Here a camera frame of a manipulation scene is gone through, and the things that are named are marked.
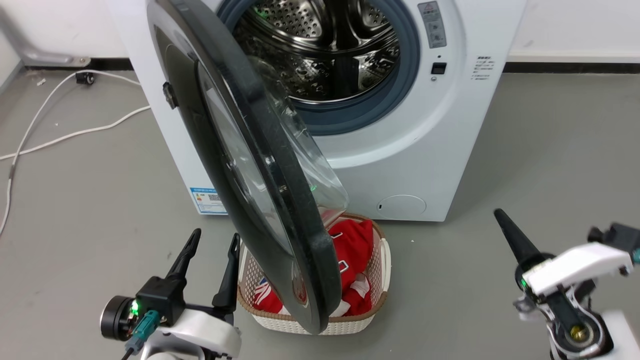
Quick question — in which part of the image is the grey rubber door gasket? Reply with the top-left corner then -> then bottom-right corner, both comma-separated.
217,0 -> 421,136

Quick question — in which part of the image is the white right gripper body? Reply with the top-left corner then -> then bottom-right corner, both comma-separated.
515,242 -> 635,302

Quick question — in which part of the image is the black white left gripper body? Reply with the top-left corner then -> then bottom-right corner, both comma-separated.
135,276 -> 242,360

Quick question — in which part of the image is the white straight floor cable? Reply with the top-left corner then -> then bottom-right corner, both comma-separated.
0,105 -> 152,162

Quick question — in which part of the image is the grey warning sticker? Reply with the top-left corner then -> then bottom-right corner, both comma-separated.
417,1 -> 448,49

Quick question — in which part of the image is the white front-load washing machine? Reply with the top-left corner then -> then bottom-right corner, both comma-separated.
105,0 -> 527,222

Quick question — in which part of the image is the red and white garment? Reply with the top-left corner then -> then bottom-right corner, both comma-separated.
252,218 -> 375,317

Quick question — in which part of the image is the grey metal floor bracket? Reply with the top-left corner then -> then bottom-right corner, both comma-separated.
0,9 -> 92,69

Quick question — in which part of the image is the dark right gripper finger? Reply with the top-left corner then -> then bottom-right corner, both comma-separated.
493,208 -> 546,267

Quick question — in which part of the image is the black round washing machine door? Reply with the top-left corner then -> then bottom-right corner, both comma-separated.
146,0 -> 350,335

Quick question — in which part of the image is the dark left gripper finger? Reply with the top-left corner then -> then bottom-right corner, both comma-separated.
166,228 -> 202,280
211,233 -> 241,311

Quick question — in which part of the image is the long white looping floor cable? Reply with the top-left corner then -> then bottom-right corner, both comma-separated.
0,69 -> 142,237

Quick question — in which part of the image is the perforated steel washer drum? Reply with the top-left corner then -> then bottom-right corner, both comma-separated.
232,0 -> 401,104

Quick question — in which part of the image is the blue energy label sticker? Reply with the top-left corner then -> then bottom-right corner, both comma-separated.
189,187 -> 229,216

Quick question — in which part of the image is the round white filter cover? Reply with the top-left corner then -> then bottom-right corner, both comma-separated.
376,194 -> 427,219

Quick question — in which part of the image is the teal plug black cable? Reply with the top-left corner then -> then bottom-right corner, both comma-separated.
121,309 -> 162,360

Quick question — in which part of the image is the white woven laundry basket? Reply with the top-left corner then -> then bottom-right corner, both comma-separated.
237,212 -> 392,336

